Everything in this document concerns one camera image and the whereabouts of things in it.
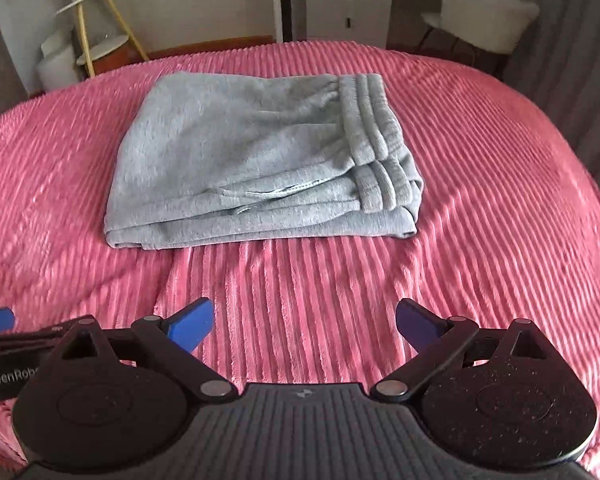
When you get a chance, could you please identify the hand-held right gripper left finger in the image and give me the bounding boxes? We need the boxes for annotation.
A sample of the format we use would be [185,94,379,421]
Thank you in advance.
[55,297,239,404]

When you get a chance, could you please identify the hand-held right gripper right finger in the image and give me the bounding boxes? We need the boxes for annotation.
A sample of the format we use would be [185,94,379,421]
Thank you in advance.
[371,297,539,404]

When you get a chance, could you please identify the grey fleece pants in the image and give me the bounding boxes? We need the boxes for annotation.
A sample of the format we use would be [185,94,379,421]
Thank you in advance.
[103,73,425,251]

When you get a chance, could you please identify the pink ribbed blanket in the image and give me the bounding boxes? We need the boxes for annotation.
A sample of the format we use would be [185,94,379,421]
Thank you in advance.
[0,40,600,480]

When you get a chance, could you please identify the white cylinder bin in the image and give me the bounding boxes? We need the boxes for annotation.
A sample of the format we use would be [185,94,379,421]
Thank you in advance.
[34,29,90,95]

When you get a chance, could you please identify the white fluffy chair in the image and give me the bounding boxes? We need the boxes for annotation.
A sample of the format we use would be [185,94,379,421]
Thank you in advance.
[420,0,541,56]

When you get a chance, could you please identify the grey curtain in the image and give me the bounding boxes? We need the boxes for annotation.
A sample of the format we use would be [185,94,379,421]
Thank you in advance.
[500,0,600,181]

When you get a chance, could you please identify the gold tripod shelf stand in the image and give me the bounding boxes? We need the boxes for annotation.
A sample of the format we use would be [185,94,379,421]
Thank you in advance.
[54,0,151,79]

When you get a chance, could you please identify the white drawer cabinet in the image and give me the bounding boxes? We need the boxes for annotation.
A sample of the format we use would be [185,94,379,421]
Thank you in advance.
[304,0,394,52]

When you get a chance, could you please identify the wooden bed frame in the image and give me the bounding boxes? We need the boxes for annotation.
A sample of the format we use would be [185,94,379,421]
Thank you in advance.
[86,35,276,79]

